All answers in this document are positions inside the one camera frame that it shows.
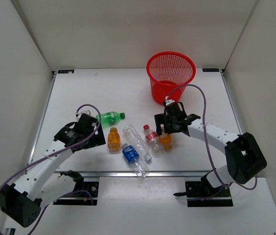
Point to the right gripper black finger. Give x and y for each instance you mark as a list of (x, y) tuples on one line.
[(169, 127), (159, 121)]

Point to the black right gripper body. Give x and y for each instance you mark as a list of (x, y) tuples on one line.
[(168, 118)]

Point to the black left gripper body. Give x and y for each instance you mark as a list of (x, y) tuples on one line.
[(89, 133)]

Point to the orange juice bottle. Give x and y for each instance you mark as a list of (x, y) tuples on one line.
[(166, 141), (113, 140)]

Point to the clear bottle red cap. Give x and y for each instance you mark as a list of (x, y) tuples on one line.
[(152, 139)]

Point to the green plastic soda bottle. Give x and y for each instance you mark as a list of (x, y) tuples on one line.
[(111, 118)]

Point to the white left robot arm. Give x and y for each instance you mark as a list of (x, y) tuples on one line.
[(24, 199)]

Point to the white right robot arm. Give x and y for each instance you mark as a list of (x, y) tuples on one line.
[(244, 158)]

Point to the red mesh plastic bin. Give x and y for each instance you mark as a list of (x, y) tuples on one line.
[(168, 70)]

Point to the large clear plastic bottle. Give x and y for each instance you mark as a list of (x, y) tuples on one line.
[(133, 137)]

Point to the clear bottle blue label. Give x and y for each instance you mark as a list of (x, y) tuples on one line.
[(134, 161)]

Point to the black label sticker, right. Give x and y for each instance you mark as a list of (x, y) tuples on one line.
[(210, 69)]

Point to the black label sticker,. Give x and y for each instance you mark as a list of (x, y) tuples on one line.
[(65, 71), (210, 69)]

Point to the black label sticker, left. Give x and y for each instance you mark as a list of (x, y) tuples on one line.
[(65, 71)]

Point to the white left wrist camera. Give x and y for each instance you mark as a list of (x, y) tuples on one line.
[(80, 113)]

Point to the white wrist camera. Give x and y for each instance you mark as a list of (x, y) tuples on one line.
[(167, 101), (80, 113)]

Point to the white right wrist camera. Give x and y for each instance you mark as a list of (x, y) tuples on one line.
[(167, 101)]

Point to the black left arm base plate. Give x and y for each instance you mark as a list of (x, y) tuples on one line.
[(83, 195)]

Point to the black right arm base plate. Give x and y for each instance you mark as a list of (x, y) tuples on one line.
[(198, 195)]

